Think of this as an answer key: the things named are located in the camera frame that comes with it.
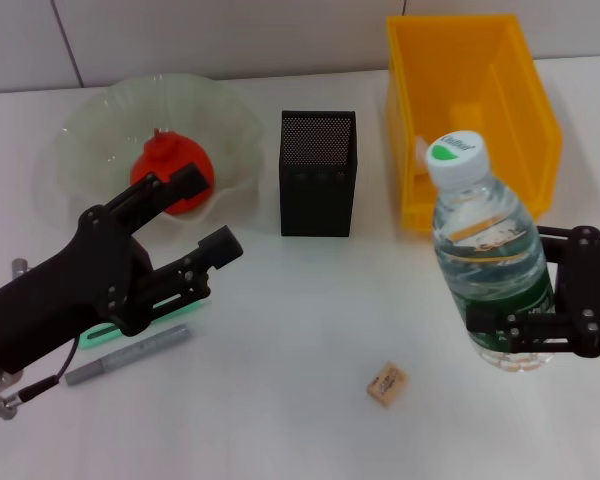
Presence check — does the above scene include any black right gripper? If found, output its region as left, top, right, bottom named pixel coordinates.
left=465, top=224, right=600, bottom=360

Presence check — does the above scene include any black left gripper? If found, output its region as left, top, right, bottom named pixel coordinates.
left=0, top=163, right=245, bottom=376

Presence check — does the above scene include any red pomegranate toy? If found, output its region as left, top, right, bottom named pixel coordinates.
left=129, top=127, right=216, bottom=216

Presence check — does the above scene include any clear green-label water bottle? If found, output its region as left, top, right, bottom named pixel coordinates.
left=424, top=129, right=556, bottom=372

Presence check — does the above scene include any white paper ball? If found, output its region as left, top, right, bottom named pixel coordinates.
left=413, top=134, right=434, bottom=176

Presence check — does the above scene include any black mesh pen holder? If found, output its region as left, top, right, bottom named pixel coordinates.
left=278, top=109, right=359, bottom=238

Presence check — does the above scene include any green glass fruit plate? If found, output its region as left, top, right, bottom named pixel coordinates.
left=54, top=72, right=266, bottom=231

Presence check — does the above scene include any silver marker pen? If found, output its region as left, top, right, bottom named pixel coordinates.
left=63, top=323, right=191, bottom=387

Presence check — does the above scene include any green utility knife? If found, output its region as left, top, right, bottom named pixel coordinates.
left=78, top=294, right=211, bottom=351

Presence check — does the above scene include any small beige eraser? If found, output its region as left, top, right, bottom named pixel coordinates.
left=365, top=361, right=410, bottom=407

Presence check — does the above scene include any yellow plastic bin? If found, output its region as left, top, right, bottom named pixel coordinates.
left=385, top=13, right=565, bottom=236

